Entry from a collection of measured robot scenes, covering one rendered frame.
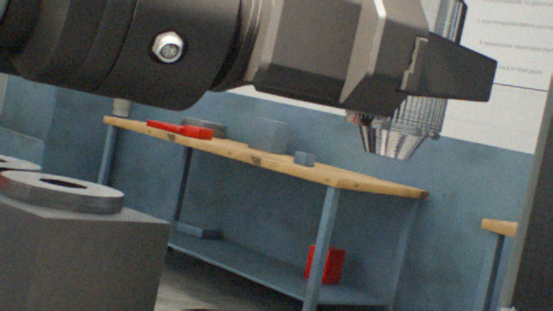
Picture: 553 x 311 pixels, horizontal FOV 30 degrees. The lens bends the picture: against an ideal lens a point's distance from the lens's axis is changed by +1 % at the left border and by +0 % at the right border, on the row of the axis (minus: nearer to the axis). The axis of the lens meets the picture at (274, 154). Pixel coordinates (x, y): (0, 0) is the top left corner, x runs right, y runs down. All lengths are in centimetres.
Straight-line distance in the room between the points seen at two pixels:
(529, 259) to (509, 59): 477
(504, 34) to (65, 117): 351
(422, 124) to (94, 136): 746
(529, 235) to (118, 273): 35
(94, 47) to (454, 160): 536
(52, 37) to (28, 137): 752
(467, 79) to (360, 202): 566
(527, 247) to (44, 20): 57
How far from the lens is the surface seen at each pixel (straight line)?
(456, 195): 569
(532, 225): 88
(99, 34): 39
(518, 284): 88
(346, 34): 43
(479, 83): 48
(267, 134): 630
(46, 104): 778
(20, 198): 73
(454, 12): 48
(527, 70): 555
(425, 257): 579
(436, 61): 46
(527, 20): 561
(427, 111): 47
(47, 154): 773
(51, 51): 39
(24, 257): 70
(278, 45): 41
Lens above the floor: 121
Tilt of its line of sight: 3 degrees down
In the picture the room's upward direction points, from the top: 12 degrees clockwise
